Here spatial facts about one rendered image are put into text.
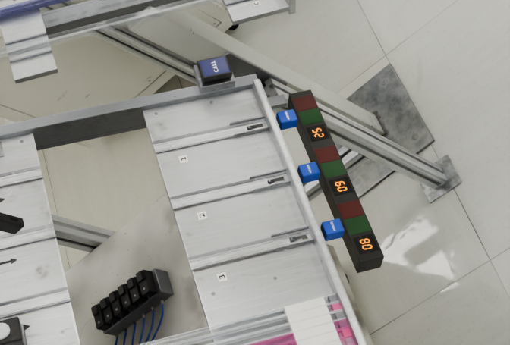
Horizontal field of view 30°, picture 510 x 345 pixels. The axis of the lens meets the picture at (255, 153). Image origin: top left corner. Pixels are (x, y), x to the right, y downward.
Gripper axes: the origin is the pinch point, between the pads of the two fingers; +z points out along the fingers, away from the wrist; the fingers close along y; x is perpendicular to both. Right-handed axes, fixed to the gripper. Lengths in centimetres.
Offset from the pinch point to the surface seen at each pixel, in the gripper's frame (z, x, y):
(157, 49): 75, 29, -54
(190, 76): 87, 39, -53
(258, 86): 4.0, 19.9, 24.5
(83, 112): 7.7, -8.8, 20.9
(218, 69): 2.1, 13.7, 21.0
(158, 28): 11.5, 9.7, 0.5
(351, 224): 7, 26, 52
